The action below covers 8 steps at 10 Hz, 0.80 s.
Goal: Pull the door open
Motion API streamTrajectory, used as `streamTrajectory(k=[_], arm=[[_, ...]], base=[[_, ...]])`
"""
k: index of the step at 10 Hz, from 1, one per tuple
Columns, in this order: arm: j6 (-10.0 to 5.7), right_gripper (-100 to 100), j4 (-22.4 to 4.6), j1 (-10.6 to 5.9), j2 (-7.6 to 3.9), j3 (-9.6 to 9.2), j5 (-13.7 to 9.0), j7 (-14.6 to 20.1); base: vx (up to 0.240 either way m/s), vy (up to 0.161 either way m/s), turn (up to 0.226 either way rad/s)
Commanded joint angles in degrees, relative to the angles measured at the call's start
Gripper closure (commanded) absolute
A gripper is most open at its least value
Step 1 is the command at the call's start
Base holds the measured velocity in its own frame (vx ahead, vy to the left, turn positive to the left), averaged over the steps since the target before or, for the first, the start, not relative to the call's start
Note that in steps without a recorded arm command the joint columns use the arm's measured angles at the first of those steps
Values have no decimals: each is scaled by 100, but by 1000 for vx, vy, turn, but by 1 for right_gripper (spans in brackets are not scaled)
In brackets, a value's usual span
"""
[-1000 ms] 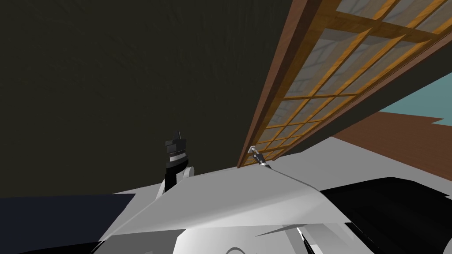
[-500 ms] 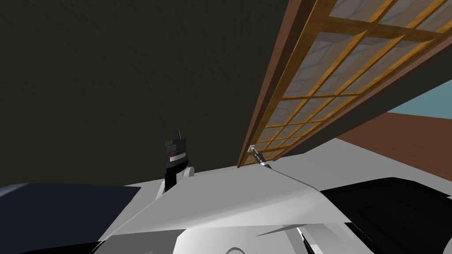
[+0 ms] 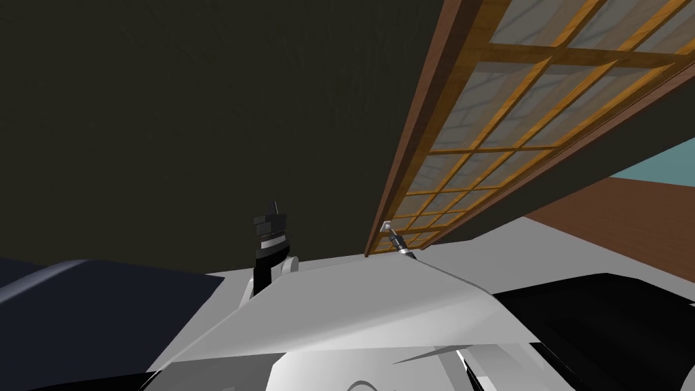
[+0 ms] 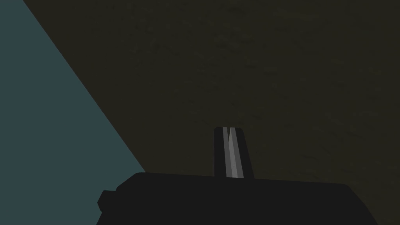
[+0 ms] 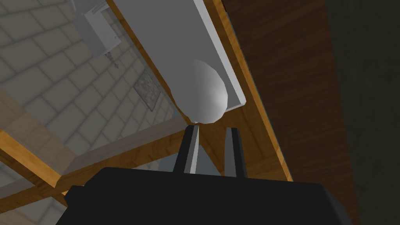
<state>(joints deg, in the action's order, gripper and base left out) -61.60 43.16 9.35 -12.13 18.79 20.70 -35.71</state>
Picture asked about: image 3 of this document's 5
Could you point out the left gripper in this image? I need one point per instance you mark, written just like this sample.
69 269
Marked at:
270 225

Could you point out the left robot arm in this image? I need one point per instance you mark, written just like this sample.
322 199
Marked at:
267 271

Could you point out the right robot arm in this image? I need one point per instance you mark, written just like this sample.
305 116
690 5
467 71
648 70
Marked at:
597 326

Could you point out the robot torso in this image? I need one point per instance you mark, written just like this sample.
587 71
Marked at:
353 304

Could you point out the wooden lattice glass door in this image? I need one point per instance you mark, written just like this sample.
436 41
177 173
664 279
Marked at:
543 55

